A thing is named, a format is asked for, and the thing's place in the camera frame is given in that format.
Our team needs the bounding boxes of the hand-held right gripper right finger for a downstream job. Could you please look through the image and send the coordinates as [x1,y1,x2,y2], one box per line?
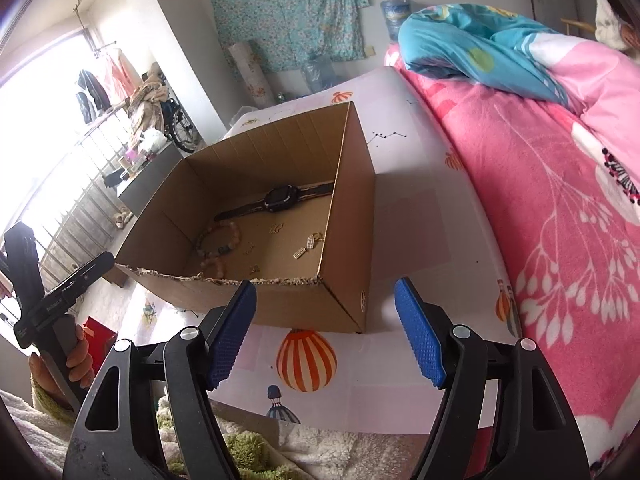
[394,276,593,480]

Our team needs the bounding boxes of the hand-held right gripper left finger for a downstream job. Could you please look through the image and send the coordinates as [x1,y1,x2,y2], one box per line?
[62,280,258,480]

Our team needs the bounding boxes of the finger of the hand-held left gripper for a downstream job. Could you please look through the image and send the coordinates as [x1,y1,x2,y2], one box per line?
[44,252,116,307]

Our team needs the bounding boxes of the orange pink bead bracelet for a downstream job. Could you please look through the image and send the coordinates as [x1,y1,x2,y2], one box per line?
[200,257,230,278]

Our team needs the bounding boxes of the multicolour glass bead bracelet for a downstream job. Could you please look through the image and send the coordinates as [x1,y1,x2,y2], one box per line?
[196,221,242,257]

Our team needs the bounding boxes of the brown cardboard box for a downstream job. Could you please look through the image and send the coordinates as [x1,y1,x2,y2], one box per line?
[114,101,377,335]

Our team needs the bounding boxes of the person's left hand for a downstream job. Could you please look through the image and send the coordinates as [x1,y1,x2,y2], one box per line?
[65,324,97,387]

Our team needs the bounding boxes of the red gift bag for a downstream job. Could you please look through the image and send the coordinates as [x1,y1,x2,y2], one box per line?
[82,316,119,357]

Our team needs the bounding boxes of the metal balcony railing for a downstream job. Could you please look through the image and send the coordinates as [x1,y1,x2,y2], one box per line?
[30,105,151,286]

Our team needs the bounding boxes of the grey cabinet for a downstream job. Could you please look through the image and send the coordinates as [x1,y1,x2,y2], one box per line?
[116,142,185,221]

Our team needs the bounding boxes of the pink balloon print mat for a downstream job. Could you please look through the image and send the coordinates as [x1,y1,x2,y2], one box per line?
[120,65,523,433]

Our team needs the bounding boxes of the cream green fleece blanket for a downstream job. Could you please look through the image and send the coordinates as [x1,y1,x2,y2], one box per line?
[0,385,441,480]

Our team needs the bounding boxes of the black smartwatch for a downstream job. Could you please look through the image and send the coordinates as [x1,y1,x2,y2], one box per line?
[214,182,335,222]

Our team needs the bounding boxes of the pink floral blanket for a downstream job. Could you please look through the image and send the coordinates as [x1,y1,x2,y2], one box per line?
[390,45,640,480]

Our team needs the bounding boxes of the black wheelchair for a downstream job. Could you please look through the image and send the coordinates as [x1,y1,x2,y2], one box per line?
[159,94,201,155]

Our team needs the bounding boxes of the dark hanging jacket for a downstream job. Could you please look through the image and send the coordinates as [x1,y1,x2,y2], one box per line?
[76,69,112,123]

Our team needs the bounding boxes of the beige clothes pile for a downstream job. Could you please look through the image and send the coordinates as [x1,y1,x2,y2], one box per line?
[127,62,173,136]

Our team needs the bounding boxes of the pink hanging garment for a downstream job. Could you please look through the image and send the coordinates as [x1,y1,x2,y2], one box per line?
[102,47,143,106]

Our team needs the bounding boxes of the white printed paper roll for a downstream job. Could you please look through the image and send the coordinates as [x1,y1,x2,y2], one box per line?
[227,41,273,109]

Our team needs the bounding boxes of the blue and pink cartoon quilt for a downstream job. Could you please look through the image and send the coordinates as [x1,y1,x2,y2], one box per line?
[400,2,640,171]

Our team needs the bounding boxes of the blue water jug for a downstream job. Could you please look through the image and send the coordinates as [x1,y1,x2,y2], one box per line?
[380,0,415,43]

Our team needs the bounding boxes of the teal floral wall cloth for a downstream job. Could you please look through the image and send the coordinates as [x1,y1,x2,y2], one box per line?
[209,0,371,75]

